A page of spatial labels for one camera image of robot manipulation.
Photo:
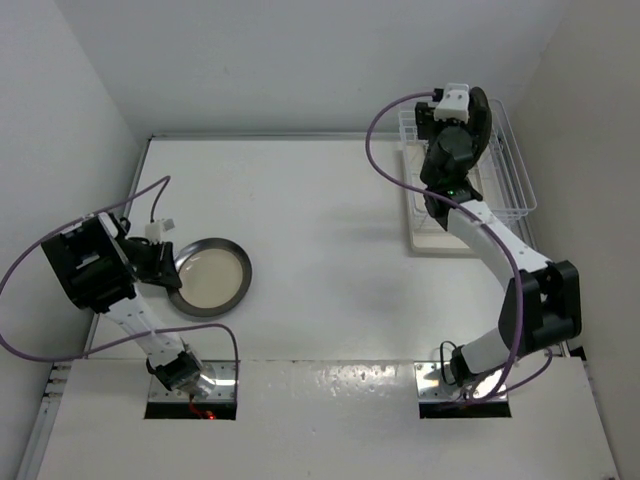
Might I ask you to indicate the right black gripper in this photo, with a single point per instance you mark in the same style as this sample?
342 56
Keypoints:
426 121

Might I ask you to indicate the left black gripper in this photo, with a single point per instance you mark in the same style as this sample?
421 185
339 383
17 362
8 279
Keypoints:
163 269

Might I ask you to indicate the grey rim plate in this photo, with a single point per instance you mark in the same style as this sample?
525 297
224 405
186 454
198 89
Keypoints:
485 110
215 273

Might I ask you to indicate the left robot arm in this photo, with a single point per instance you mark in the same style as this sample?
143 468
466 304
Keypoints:
101 268

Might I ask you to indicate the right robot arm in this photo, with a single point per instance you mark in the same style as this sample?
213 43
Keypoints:
541 306

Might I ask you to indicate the white drip tray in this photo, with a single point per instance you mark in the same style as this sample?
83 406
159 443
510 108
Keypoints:
426 237

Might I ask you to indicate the white front board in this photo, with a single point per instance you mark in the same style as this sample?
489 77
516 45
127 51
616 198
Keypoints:
317 420

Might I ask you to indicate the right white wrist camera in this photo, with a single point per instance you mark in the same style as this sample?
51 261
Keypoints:
454 104

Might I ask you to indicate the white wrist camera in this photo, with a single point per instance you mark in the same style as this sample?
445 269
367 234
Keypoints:
155 231
454 104

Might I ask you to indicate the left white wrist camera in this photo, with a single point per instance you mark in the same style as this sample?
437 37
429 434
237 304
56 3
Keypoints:
155 231

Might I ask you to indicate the white wire dish rack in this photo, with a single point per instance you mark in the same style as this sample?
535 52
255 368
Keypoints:
499 176

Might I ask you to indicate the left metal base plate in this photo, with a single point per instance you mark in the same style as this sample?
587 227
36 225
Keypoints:
216 384

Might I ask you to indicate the metal base plate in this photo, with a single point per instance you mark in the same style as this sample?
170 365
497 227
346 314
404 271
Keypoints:
216 384
435 384

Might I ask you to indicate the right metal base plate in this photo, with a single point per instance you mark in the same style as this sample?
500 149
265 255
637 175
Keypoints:
435 384

